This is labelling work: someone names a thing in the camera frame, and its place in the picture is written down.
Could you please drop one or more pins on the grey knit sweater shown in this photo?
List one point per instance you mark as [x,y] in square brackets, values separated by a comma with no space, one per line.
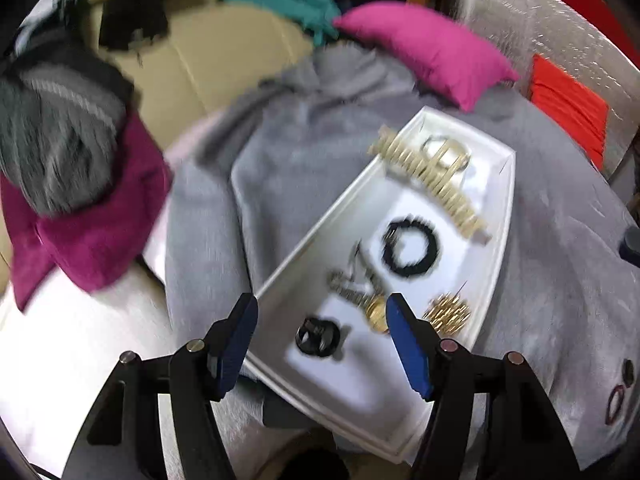
[55,155]

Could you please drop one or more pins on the magenta garment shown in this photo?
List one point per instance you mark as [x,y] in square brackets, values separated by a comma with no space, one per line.
[90,240]

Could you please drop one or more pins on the red pillow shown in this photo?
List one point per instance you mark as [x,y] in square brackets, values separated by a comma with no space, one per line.
[565,105]

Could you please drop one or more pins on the cream hair claw clip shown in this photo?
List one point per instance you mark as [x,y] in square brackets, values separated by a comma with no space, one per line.
[430,180]

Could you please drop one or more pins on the grey cloth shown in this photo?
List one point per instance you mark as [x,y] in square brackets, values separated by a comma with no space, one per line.
[550,285]

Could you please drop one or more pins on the metal wristwatch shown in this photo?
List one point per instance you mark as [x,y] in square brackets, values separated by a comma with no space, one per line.
[377,315]

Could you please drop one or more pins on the black scrunchie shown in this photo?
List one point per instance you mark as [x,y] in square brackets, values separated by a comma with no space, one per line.
[435,255]

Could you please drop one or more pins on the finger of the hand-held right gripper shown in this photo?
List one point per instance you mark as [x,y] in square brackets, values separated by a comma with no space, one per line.
[632,245]

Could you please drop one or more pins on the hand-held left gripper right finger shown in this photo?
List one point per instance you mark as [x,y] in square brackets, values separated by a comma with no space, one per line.
[407,345]

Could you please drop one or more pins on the black garment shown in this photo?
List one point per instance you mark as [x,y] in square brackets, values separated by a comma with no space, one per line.
[130,10]

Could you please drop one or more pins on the white bed sheet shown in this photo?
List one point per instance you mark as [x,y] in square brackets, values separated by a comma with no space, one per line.
[75,360]

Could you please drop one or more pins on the silver foil mat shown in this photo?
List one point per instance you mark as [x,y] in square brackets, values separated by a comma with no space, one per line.
[550,20]

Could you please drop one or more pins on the white rectangular box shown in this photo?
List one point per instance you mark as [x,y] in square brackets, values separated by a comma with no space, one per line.
[350,375]

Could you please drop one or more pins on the pink pillow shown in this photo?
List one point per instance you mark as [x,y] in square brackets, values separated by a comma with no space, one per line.
[425,45]

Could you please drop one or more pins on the beige sofa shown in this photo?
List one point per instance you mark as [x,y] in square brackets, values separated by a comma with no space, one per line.
[225,60]

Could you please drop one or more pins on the small black hair clip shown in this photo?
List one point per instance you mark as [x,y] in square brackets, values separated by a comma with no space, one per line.
[310,337]

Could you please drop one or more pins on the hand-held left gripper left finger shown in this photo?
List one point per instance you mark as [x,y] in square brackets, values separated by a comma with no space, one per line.
[235,350]

